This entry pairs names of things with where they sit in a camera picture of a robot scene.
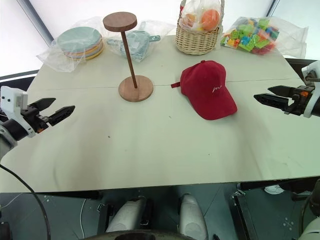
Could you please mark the bag of colourful building blocks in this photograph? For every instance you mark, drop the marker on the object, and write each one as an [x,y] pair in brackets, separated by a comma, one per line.
[252,37]

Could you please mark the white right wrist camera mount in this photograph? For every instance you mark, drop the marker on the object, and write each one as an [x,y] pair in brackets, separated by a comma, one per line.
[312,68]

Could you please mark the orange toy fruit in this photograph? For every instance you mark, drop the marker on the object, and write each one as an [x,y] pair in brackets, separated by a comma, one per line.
[211,18]

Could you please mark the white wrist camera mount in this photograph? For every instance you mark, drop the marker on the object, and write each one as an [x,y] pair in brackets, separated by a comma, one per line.
[312,68]
[10,98]

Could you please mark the wooden hat stand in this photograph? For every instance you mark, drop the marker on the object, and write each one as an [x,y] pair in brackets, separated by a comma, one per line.
[136,93]

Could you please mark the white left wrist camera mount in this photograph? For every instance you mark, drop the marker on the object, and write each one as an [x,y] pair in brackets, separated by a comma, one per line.
[10,98]

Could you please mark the silver robot leg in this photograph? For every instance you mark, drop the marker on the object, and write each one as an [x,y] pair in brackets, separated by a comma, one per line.
[126,215]
[191,217]

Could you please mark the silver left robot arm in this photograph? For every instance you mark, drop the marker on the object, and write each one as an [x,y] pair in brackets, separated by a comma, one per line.
[6,143]

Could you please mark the red baseball cap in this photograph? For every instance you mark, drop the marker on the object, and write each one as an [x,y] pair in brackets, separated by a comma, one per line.
[205,85]

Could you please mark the dark rounded robot torso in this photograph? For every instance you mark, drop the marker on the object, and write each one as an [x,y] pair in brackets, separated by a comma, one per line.
[137,236]

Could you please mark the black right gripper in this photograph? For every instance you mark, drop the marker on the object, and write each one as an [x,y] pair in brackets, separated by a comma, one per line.
[300,100]

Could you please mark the clear bag of toy fruit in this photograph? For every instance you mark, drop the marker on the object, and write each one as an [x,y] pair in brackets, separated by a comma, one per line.
[195,11]

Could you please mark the clear plastic plate bag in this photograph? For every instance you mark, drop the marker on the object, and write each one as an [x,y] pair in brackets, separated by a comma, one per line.
[51,60]

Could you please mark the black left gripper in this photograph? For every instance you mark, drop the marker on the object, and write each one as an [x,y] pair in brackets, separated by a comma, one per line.
[35,120]

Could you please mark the black case under table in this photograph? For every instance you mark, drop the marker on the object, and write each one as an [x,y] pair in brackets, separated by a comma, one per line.
[265,217]

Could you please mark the teal item in plastic bag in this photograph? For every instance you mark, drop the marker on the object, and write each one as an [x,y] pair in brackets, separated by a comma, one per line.
[137,42]

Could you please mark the silver left robot leg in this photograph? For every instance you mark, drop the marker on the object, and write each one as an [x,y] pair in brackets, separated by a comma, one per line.
[126,215]

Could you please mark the white shoe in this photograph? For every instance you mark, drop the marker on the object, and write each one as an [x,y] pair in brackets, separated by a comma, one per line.
[273,189]

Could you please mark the stack of pastel plates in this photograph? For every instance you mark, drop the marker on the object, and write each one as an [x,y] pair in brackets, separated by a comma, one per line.
[77,40]

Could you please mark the silver right robot leg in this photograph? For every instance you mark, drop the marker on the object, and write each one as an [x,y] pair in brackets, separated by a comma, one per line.
[191,217]

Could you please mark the woven wicker basket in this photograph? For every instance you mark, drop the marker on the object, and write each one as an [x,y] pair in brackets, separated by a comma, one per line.
[195,41]

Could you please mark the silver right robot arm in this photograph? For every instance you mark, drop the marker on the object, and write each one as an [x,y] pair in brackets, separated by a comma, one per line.
[317,106]

